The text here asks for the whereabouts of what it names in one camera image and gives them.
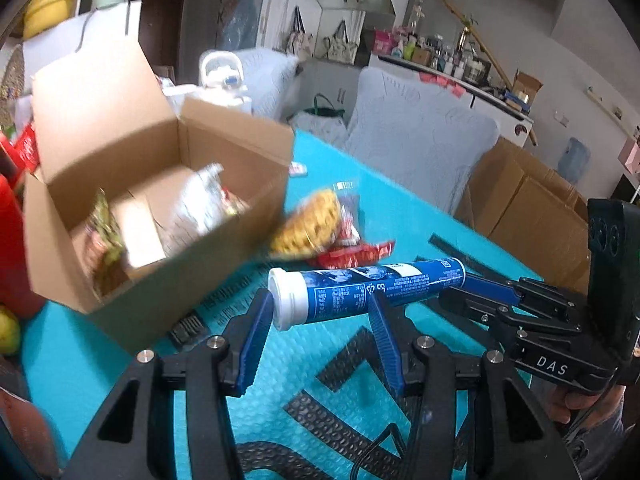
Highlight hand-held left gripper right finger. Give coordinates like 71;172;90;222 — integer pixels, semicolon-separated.
369;295;581;480

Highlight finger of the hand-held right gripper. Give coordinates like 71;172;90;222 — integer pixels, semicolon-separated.
465;272;586;321
439;287;582;342

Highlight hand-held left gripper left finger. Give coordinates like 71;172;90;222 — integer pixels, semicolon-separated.
62;287;275;480

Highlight blue tube white cap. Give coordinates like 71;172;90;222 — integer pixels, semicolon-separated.
267;256;467;332

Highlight small red orange packet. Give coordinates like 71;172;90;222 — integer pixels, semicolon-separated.
220;187;251;218

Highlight white snack packet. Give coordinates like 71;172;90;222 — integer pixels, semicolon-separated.
162;162;236;256

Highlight brown noodle snack packet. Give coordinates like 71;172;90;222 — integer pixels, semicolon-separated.
85;187;128;301

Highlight person's right forearm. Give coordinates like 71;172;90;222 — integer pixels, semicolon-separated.
560;410;626;466

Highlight person's right hand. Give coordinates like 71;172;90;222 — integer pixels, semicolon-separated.
547;380;626;428

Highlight teal printed table mat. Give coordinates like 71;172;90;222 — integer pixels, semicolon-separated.
22;127;543;480

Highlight large flat cardboard boxes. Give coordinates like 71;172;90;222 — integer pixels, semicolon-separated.
457;137;593;291

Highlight long red snack packet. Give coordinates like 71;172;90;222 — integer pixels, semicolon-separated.
307;240;397;270

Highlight yellow snack bag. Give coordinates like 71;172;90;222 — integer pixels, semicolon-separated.
270;189;343;261

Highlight light blue hanging bag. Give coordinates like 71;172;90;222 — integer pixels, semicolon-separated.
557;137;592;183

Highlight pink box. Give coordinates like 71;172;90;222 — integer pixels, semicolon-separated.
617;140;640;176

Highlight clear snack packet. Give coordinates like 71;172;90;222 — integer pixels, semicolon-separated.
331;180;362;226

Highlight white counter cabinet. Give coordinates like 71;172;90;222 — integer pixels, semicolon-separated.
367;52;535;148

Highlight grey covered chair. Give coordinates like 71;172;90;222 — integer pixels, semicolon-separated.
342;66;501;216
232;47;301;121

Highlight small cardboard box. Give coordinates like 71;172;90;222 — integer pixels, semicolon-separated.
505;71;545;111

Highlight pink sticky notes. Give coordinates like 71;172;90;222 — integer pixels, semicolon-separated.
420;72;466;96

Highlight row of bottles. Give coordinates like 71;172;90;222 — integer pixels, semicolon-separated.
372;27;493;83

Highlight yellow green fruit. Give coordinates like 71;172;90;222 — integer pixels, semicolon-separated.
0;305;22;356

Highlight gold stair railing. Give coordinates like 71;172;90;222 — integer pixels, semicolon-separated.
415;0;538;146

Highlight red plastic container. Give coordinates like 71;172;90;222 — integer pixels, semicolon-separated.
0;175;46;318

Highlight white teapot kettle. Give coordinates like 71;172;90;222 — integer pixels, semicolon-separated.
199;50;251;106

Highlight red bag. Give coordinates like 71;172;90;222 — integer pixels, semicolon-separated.
0;125;41;171

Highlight hanging tote bag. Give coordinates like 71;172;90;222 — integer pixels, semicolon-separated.
285;6;316;58

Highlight dark brown door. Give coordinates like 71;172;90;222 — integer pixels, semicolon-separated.
137;0;187;68

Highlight round woven tray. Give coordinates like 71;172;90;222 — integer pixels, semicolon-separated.
0;42;28;121

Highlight white refrigerator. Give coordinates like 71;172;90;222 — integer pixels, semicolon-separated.
35;0;143;81

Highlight black cable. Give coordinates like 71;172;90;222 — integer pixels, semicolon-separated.
350;422;406;480

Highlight dark bag green handles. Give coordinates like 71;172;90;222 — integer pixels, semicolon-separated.
287;94;351;136

